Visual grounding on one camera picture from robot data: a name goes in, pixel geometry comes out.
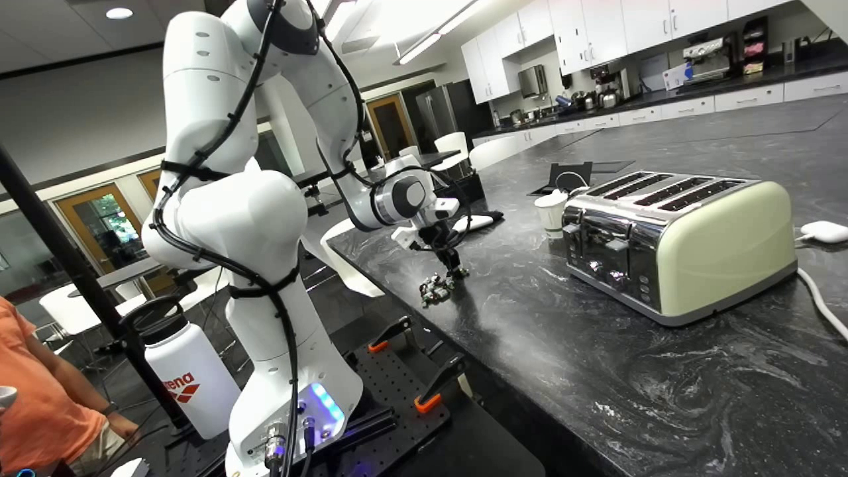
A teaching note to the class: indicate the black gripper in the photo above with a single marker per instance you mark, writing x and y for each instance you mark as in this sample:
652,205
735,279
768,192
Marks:
442,237

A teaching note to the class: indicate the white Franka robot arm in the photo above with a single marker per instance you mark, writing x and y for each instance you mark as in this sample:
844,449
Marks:
238,220

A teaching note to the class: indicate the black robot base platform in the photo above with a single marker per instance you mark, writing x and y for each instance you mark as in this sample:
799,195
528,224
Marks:
397,380

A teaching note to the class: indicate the white paper cup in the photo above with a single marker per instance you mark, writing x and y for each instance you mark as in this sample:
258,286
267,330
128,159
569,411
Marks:
548,213

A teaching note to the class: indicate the black refrigerator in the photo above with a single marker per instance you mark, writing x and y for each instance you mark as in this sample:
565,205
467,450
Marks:
440,110

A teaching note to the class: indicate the long ceiling light strip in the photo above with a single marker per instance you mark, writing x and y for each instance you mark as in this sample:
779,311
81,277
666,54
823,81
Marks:
424,44

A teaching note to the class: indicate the cream and chrome toaster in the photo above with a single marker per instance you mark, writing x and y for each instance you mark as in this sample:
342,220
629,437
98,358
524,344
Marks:
723,256

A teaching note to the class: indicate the white upper kitchen cabinets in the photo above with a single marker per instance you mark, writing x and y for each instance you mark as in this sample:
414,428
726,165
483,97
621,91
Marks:
599,34

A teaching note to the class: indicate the white bottle red logo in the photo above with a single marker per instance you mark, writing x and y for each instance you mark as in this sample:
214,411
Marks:
194,380

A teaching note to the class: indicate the white kitchen base cabinets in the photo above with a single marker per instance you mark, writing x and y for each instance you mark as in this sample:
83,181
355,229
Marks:
751,94

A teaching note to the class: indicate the white oval adapter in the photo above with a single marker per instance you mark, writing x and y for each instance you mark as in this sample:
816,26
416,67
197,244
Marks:
823,232

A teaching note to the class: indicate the black stand pole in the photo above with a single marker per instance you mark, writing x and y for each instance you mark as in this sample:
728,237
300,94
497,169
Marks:
81,273

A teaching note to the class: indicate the wooden framed glass door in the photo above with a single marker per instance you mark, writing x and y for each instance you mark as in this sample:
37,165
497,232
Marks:
67,220

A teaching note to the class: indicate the round ceiling light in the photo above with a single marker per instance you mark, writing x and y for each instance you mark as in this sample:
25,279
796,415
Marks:
119,12

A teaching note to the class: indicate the person in orange shirt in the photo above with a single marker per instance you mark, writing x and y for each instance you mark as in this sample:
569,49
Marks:
43,399

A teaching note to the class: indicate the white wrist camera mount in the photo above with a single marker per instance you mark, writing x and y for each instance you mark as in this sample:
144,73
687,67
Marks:
446,205

